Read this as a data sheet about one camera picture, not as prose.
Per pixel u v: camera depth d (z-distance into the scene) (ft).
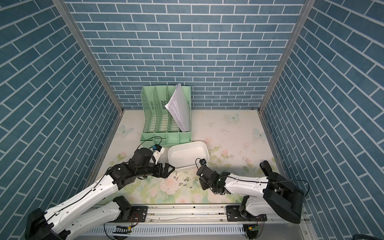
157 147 2.27
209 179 2.12
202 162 2.53
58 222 1.32
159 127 3.55
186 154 3.08
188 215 2.47
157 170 2.19
